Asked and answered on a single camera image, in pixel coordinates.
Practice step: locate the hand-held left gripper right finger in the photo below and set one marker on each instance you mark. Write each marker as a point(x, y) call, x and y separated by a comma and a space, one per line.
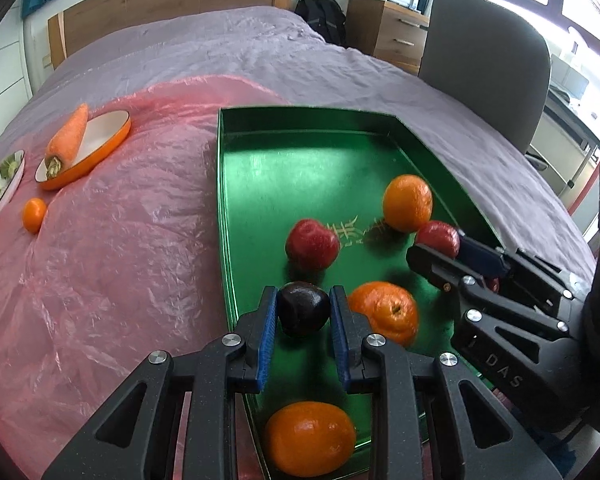
point(339, 335)

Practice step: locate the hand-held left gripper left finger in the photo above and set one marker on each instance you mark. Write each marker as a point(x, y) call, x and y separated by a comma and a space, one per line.
point(269, 335)

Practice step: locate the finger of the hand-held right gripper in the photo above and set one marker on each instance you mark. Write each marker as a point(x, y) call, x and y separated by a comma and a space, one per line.
point(480, 255)
point(430, 262)

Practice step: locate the dark purple plum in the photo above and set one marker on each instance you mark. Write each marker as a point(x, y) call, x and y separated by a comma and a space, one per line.
point(302, 308)

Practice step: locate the bumpy orange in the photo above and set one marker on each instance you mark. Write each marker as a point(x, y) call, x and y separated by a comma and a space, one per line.
point(387, 312)

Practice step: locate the large smooth orange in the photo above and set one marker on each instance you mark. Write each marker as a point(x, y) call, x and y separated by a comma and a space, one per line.
point(310, 437)

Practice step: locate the green tray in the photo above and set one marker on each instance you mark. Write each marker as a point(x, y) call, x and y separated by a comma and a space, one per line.
point(290, 170)

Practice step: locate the pink plastic sheet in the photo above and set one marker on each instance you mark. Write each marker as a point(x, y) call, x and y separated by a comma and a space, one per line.
point(130, 260)

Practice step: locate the white desk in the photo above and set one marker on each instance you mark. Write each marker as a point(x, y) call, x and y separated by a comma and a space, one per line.
point(580, 127)

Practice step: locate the grey chair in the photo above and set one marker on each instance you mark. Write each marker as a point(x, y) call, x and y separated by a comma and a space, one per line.
point(480, 50)

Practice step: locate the wooden drawer cabinet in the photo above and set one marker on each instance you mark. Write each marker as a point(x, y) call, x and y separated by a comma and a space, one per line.
point(380, 30)

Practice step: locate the purple bed sheet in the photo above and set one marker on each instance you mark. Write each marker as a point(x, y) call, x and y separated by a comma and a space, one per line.
point(280, 50)

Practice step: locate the orange oval dish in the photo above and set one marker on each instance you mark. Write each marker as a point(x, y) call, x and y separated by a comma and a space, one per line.
point(105, 130)

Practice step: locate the small tangerine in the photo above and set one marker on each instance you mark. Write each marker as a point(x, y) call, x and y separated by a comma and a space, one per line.
point(34, 214)

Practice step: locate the black backpack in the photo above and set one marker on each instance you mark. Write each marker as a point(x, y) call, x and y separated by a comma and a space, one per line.
point(322, 17)

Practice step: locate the carrot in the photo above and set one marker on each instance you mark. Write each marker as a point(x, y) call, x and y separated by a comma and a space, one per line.
point(70, 135)

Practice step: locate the patterned white plate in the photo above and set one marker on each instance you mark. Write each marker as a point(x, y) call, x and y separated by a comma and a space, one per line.
point(7, 196)

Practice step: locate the white wardrobe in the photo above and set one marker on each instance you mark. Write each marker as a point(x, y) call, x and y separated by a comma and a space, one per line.
point(0, 85)

